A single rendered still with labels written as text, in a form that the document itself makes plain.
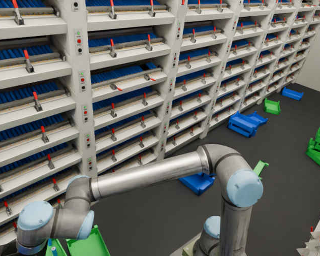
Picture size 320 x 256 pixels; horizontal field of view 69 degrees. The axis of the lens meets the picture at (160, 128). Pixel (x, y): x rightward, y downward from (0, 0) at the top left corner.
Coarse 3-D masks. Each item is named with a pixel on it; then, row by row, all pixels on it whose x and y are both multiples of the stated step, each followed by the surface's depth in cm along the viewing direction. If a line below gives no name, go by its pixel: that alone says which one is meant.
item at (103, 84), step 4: (156, 68) 164; (160, 68) 166; (140, 72) 155; (144, 72) 156; (148, 72) 158; (152, 72) 161; (124, 76) 147; (128, 76) 148; (132, 76) 149; (136, 76) 152; (108, 80) 140; (112, 80) 141; (116, 80) 142; (120, 80) 145; (124, 80) 147; (132, 80) 149; (92, 84) 133; (96, 84) 134; (100, 84) 135; (104, 84) 137; (108, 84) 140; (116, 84) 142; (92, 88) 133
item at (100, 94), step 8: (160, 64) 168; (160, 72) 167; (168, 72) 165; (136, 80) 152; (144, 80) 155; (152, 80) 158; (160, 80) 165; (104, 88) 138; (128, 88) 146; (136, 88) 152; (96, 96) 131; (104, 96) 136; (112, 96) 141
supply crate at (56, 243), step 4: (52, 240) 112; (56, 240) 109; (52, 244) 111; (56, 244) 111; (60, 244) 107; (48, 248) 109; (56, 248) 110; (60, 248) 108; (48, 252) 108; (60, 252) 109; (64, 252) 104
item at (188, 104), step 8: (184, 96) 217; (192, 96) 221; (200, 96) 219; (208, 96) 233; (176, 104) 205; (184, 104) 212; (192, 104) 216; (200, 104) 221; (176, 112) 202; (184, 112) 209
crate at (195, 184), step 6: (198, 174) 215; (180, 180) 207; (186, 180) 201; (192, 180) 208; (198, 180) 209; (204, 180) 210; (210, 180) 208; (192, 186) 198; (198, 186) 203; (204, 186) 204; (198, 192) 195
